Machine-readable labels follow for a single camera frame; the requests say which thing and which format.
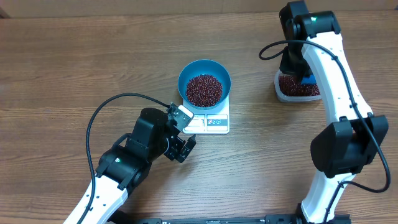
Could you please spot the teal round bowl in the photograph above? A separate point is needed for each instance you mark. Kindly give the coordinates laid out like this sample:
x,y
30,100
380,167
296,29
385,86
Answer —
x,y
204,66

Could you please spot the white digital kitchen scale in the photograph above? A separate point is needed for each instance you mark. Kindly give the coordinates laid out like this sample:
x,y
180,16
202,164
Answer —
x,y
215,120

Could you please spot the blue plastic measuring scoop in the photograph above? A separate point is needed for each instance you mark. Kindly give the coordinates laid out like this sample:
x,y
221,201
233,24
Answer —
x,y
309,80

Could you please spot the red adzuki beans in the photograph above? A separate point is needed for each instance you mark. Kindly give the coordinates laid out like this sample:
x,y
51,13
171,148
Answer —
x,y
289,86

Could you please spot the red beans in bowl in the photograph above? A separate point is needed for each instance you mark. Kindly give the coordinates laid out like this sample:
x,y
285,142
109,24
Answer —
x,y
204,90

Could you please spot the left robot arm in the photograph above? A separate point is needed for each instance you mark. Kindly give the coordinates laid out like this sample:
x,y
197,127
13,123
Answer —
x,y
123,167

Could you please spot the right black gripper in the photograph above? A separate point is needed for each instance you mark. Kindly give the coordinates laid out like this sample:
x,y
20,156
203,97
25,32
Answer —
x,y
288,68

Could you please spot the clear plastic food container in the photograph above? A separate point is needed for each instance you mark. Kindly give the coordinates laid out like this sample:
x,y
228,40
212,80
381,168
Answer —
x,y
291,99

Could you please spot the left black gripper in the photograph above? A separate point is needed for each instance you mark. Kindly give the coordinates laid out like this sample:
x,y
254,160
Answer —
x,y
175,149

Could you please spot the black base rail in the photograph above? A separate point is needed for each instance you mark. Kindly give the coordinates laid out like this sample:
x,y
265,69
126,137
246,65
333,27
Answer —
x,y
211,221

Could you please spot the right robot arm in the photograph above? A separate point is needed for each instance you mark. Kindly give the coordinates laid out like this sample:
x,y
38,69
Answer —
x,y
353,133

